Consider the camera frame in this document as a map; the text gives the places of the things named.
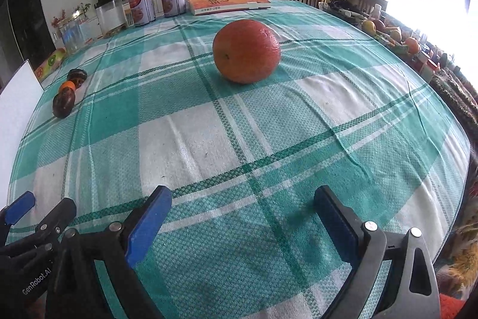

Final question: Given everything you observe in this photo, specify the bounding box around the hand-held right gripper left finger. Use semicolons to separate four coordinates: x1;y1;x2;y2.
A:
45;185;173;319

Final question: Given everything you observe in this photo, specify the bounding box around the glass jar with gold lid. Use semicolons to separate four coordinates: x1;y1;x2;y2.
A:
56;13;88;54

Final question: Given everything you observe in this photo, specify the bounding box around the white box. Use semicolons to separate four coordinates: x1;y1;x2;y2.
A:
0;59;45;207

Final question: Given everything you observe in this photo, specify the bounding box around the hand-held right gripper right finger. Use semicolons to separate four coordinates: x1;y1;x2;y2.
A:
314;185;441;319

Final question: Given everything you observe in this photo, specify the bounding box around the red fuzzy cloth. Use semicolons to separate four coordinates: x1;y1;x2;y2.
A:
439;293;471;319

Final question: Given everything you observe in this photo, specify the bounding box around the dark display cabinet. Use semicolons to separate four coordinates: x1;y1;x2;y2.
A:
0;0;56;88

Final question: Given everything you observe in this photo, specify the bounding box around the pile of mixed fruit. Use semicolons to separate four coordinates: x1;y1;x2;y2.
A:
360;18;422;56

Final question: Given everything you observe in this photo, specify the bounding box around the patterned cloth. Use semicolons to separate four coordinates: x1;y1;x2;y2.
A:
429;54;478;140

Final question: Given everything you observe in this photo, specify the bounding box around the glass jar with black lid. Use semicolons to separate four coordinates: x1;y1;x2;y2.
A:
94;0;128;37

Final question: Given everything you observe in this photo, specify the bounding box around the green kiwi packet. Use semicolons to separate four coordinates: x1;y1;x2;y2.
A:
35;47;68;82

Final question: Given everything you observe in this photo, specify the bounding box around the orange book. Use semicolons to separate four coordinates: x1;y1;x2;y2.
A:
186;0;271;16

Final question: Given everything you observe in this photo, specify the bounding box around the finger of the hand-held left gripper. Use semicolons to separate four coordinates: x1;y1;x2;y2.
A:
0;191;36;235
0;197;77;260

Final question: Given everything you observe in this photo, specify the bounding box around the teal checked tablecloth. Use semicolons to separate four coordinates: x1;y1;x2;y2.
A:
7;0;471;319

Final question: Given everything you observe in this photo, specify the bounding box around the red ornament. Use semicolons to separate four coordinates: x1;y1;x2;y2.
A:
52;9;70;30

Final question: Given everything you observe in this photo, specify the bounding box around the large orange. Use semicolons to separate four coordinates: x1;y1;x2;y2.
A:
212;19;281;84

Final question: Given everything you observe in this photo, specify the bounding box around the dark passion fruit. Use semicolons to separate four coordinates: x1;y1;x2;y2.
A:
52;87;76;119
68;68;88;90

